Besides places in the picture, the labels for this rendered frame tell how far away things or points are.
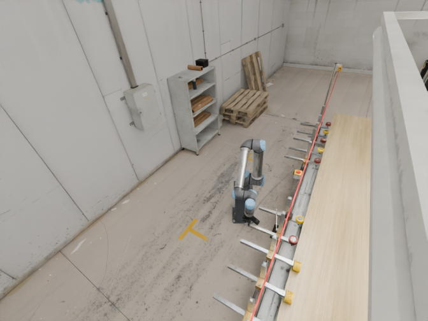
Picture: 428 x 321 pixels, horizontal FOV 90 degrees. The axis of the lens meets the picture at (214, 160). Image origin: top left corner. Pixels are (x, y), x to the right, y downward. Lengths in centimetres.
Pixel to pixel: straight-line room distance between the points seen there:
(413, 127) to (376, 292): 38
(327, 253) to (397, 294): 178
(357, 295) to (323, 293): 24
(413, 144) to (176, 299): 272
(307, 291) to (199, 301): 133
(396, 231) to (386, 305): 13
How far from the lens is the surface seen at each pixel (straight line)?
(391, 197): 58
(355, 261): 227
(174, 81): 397
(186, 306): 291
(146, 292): 309
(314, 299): 203
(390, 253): 50
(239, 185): 212
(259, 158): 242
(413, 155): 57
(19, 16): 303
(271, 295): 226
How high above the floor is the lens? 275
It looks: 39 degrees down
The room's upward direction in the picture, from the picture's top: 6 degrees counter-clockwise
